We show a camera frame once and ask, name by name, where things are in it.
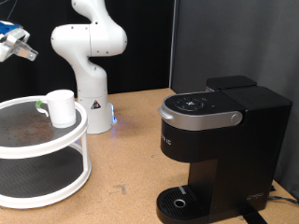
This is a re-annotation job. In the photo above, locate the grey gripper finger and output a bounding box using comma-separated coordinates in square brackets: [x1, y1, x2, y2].
[15, 40, 39, 62]

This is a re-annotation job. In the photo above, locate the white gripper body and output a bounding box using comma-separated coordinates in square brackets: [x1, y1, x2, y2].
[0, 32, 20, 63]

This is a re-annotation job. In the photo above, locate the white mug green-taped handle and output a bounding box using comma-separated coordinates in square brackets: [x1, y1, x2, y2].
[35, 89, 78, 130]

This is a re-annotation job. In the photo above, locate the black Keurig coffee machine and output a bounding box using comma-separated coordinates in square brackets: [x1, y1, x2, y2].
[155, 75, 293, 224]

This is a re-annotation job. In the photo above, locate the white two-tier turntable rack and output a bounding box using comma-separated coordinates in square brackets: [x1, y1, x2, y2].
[0, 94, 93, 210]

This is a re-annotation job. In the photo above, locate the black curtain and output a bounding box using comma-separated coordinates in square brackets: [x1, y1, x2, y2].
[0, 0, 176, 104]

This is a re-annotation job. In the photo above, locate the grey divider panel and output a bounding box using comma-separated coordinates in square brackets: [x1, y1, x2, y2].
[169, 0, 299, 200]

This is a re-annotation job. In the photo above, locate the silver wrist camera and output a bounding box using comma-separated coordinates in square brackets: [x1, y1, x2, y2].
[4, 28, 31, 49]

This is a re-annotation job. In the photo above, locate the black strap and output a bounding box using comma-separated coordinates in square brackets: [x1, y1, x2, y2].
[239, 206, 269, 224]

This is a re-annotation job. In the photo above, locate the braided grey power cable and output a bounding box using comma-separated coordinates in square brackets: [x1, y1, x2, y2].
[267, 194, 299, 206]

